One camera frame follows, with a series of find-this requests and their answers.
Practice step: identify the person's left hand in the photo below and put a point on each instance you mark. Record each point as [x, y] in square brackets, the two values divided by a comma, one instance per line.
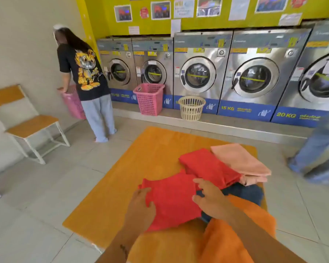
[138, 216]

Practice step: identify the person's right hand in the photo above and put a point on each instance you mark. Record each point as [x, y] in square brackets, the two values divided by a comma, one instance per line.
[216, 202]

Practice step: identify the person's left thumb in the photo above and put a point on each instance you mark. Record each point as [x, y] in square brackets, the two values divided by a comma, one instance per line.
[152, 210]

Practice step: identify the person's right thumb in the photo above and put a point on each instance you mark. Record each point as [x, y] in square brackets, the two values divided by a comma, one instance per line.
[198, 200]

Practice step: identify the red towel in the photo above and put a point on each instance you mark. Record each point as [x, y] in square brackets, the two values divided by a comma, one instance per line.
[172, 199]
[205, 164]

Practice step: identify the person's left forearm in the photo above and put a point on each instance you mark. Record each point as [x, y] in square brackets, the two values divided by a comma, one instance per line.
[120, 246]

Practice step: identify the person's right forearm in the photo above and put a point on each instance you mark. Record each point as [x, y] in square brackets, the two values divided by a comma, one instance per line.
[260, 238]

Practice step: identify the red folded towel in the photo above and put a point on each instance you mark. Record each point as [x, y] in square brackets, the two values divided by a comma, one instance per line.
[205, 164]

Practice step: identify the dark blue garment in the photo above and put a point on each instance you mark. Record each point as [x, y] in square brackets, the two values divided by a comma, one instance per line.
[246, 193]

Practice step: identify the orange towel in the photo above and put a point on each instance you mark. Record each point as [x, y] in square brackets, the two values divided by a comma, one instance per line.
[222, 243]

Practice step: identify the peach folded towel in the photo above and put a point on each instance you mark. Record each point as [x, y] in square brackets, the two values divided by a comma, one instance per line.
[240, 158]

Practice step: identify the cream round laundry basket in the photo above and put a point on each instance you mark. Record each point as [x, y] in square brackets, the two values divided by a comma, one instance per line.
[191, 108]

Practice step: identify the pink laundry basket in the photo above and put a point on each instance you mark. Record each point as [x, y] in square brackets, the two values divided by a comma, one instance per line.
[74, 104]
[149, 99]

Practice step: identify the medium steel washing machine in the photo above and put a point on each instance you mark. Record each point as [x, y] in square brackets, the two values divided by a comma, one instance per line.
[198, 75]

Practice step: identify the small steel washing machine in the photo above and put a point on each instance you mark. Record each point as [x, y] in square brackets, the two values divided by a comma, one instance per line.
[120, 71]
[153, 71]

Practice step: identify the extra large steel washing machine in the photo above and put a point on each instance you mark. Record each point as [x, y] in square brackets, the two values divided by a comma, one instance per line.
[318, 82]

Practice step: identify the white paper notice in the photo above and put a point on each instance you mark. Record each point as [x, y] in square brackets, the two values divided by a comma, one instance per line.
[176, 27]
[134, 30]
[239, 8]
[290, 19]

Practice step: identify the white notice with blue print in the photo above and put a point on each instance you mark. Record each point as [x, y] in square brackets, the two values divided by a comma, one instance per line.
[184, 8]

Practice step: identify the photo poster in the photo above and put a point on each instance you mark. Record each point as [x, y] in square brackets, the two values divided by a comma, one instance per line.
[209, 7]
[271, 4]
[123, 13]
[160, 10]

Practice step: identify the red sticker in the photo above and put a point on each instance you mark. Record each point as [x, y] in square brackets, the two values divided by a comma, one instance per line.
[299, 2]
[144, 13]

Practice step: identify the wooden chair with white frame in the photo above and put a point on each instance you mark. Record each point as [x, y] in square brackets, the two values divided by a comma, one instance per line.
[33, 124]

